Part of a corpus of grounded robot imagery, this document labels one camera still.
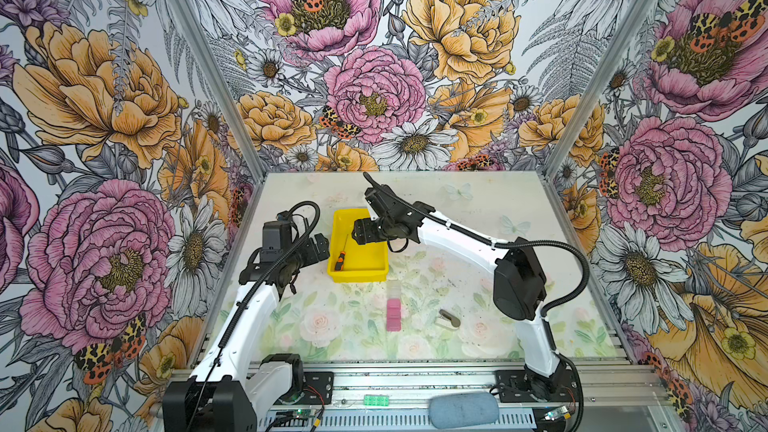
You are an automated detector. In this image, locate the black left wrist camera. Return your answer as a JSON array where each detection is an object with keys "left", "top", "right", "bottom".
[{"left": 259, "top": 212, "right": 293, "bottom": 263}]

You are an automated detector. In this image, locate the green connector block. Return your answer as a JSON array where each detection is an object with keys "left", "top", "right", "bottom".
[{"left": 363, "top": 394, "right": 390, "bottom": 407}]

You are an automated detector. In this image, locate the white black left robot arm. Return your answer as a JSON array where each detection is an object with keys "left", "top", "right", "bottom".
[{"left": 161, "top": 234, "right": 329, "bottom": 431}]

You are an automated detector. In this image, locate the aluminium corner post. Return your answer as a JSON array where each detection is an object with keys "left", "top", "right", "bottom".
[
  {"left": 167, "top": 0, "right": 267, "bottom": 185},
  {"left": 541, "top": 0, "right": 658, "bottom": 179}
]

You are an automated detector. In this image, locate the right aluminium corner post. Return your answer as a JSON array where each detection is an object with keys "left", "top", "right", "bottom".
[{"left": 541, "top": 0, "right": 658, "bottom": 179}]

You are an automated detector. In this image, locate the yellow plastic bin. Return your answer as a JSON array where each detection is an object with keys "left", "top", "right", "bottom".
[{"left": 326, "top": 207, "right": 391, "bottom": 284}]

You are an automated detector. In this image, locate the orange black screwdriver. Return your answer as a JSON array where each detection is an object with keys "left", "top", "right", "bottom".
[{"left": 334, "top": 236, "right": 349, "bottom": 272}]

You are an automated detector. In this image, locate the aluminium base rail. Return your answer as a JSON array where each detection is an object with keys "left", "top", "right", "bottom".
[{"left": 256, "top": 363, "right": 679, "bottom": 431}]

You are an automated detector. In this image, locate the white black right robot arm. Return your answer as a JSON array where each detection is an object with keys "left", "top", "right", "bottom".
[{"left": 275, "top": 196, "right": 590, "bottom": 400}]

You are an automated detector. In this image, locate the blue grey sponge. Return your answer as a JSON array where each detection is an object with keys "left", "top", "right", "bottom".
[{"left": 428, "top": 392, "right": 500, "bottom": 430}]

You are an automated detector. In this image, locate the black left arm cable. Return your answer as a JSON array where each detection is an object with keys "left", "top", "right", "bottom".
[{"left": 185, "top": 200, "right": 323, "bottom": 432}]

